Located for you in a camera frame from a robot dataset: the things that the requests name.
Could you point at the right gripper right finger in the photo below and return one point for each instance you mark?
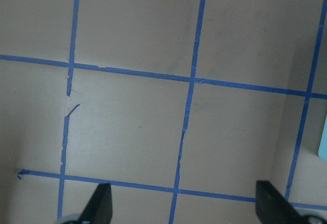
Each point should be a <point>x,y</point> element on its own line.
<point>271,207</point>

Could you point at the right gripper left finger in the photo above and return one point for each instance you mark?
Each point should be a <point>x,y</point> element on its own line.
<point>97,210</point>

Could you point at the turquoise plastic bin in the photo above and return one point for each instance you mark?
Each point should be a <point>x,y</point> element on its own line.
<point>322,151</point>

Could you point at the brown paper table cover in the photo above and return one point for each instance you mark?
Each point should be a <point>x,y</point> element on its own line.
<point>181,105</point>

